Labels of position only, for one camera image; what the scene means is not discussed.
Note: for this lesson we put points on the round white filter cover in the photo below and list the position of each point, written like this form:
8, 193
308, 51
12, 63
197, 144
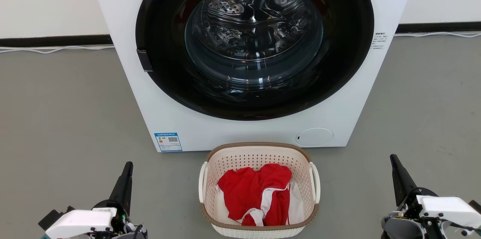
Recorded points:
314, 137

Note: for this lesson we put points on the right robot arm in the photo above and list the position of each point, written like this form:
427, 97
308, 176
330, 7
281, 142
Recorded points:
398, 227

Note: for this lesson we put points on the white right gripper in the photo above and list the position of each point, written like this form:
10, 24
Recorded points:
449, 209

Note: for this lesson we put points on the white front-load washing machine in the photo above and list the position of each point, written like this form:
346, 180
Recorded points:
124, 13

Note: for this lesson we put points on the small printed text sticker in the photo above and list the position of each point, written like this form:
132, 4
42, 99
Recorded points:
378, 40

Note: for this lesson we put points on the white garment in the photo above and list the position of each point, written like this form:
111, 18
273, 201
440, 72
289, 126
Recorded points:
296, 207

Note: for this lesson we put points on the blue energy label sticker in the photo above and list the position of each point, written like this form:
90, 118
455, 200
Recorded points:
168, 142

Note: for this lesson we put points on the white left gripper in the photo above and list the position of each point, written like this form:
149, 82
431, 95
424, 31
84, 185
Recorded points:
80, 221

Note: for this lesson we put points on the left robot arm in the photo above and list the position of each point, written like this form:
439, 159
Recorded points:
52, 217

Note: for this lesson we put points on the black baseboard strip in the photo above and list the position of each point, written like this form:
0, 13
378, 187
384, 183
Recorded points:
56, 40
439, 27

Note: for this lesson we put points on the black round washer door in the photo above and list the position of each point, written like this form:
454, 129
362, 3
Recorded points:
161, 81

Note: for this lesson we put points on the red garment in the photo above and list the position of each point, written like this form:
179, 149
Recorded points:
244, 190

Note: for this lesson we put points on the cream perforated laundry basket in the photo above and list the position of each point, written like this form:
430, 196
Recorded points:
255, 155

